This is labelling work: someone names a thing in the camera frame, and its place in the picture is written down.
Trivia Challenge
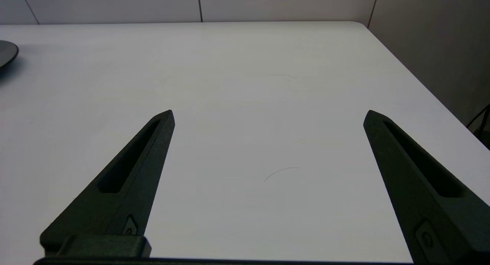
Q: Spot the thin black background cable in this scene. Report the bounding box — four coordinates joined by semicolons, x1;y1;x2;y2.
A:
466;103;490;150

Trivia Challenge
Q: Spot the grey round plate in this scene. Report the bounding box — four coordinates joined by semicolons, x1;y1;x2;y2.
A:
0;40;19;69

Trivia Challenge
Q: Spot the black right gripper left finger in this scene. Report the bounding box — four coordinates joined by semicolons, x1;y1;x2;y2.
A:
40;110;175;258

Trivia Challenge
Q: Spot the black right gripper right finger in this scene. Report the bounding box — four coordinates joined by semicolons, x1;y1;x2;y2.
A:
363;110;490;265

